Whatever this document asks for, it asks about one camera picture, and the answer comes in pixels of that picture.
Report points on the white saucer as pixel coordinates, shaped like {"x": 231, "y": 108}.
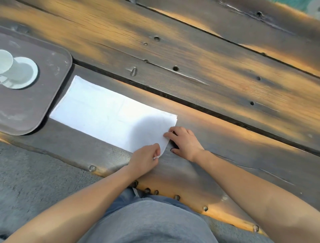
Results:
{"x": 23, "y": 73}

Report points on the person's right forearm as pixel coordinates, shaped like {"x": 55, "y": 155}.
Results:
{"x": 257, "y": 197}

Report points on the person's right thumb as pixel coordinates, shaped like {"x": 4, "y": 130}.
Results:
{"x": 175, "y": 150}

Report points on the person's left fingers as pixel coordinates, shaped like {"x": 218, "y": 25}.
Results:
{"x": 155, "y": 151}

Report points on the grey shirt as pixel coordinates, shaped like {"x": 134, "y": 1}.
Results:
{"x": 147, "y": 222}

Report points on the white cup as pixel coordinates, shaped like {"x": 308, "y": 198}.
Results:
{"x": 6, "y": 62}

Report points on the person's left forearm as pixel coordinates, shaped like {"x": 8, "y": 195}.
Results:
{"x": 75, "y": 202}

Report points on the white cloth napkin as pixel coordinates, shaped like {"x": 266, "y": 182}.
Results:
{"x": 105, "y": 115}

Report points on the brown serving tray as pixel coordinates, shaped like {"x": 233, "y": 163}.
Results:
{"x": 32, "y": 100}

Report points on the person's right hand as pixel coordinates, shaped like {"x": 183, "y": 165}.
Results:
{"x": 186, "y": 145}

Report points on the person's left hand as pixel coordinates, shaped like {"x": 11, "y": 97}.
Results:
{"x": 142, "y": 159}

